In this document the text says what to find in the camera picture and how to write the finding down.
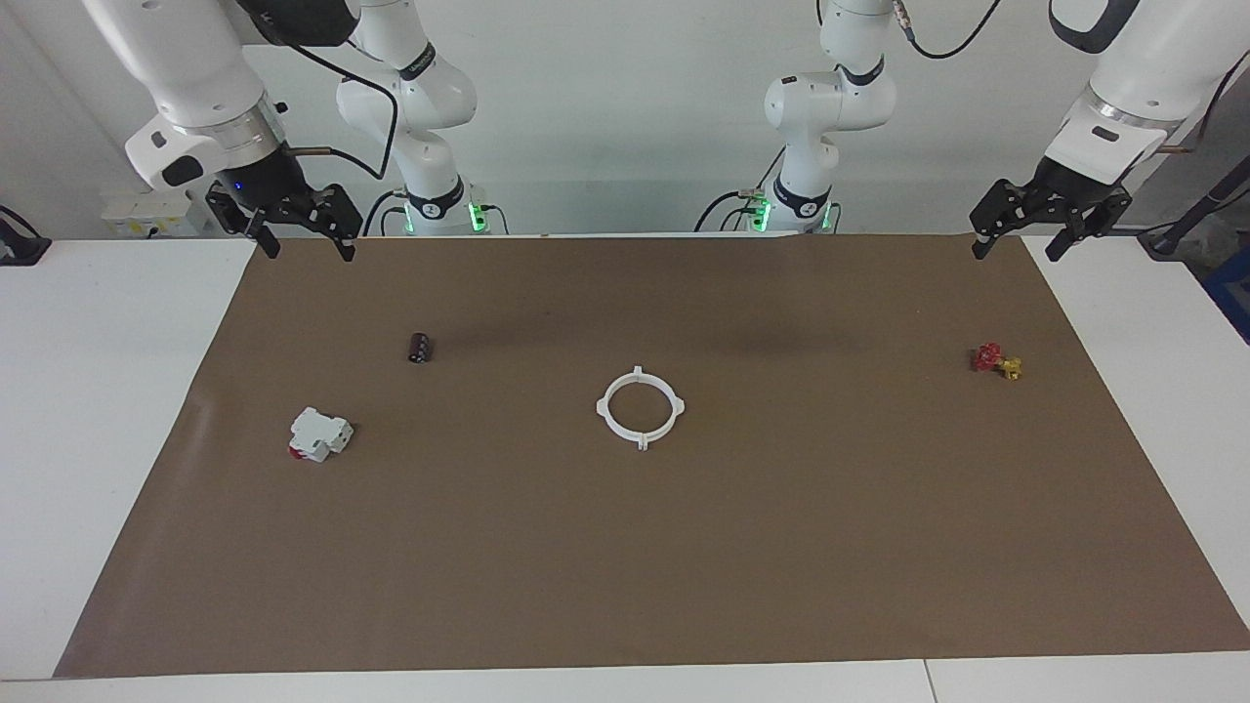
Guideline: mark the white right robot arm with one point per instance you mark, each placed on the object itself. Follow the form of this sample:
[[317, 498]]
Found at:
[[186, 68]]

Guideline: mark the black stand leg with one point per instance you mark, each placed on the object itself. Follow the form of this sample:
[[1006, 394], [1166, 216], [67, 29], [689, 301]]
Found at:
[[1196, 210]]

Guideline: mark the blue box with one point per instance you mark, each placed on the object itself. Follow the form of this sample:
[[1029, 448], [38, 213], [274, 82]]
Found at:
[[1232, 293]]

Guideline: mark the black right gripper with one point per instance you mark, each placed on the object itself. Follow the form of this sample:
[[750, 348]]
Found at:
[[273, 195]]

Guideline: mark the red and yellow valve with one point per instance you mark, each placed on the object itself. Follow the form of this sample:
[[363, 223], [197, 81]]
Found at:
[[990, 357]]

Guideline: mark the brown paper mat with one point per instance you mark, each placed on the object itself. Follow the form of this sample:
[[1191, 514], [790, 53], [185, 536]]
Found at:
[[635, 547]]

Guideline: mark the white circuit breaker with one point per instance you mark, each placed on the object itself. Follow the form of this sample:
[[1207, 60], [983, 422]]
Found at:
[[317, 432]]

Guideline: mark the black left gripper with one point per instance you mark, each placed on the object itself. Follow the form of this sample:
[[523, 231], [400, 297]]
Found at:
[[1060, 193]]

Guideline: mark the black cylindrical capacitor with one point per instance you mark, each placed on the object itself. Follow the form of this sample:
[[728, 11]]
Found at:
[[421, 348]]

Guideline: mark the black clamp mount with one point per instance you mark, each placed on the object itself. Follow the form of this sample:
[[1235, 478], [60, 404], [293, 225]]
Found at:
[[21, 249]]

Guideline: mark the white power strip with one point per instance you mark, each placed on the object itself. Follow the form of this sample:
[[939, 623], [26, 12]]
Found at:
[[122, 220]]

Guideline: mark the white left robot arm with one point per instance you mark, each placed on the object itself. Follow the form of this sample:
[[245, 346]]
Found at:
[[1162, 68]]

